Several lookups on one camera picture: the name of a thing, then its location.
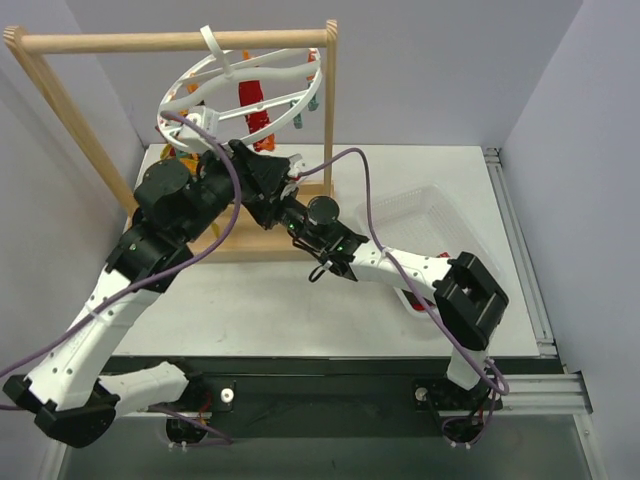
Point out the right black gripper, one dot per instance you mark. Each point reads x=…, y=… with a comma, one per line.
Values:
x=283, y=211

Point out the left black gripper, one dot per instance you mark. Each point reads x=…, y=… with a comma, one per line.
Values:
x=220, y=163

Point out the white round clip hanger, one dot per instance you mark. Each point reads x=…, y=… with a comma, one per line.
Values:
x=268, y=91

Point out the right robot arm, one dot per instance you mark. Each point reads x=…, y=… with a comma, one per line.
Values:
x=460, y=295

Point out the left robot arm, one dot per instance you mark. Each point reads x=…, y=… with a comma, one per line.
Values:
x=72, y=401

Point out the wooden hanger rack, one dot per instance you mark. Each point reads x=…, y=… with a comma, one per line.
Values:
x=233, y=235

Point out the red white patterned sock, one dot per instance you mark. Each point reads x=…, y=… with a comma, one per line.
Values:
x=250, y=93

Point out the white plastic basket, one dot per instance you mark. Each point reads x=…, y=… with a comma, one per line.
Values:
x=424, y=220

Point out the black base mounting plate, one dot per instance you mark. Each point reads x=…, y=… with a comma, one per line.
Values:
x=323, y=397

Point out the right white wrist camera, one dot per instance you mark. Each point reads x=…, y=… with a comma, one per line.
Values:
x=297, y=166

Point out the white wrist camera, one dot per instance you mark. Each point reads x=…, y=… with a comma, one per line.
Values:
x=297, y=166
x=182, y=137

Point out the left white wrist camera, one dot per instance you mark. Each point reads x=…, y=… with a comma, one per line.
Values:
x=182, y=137

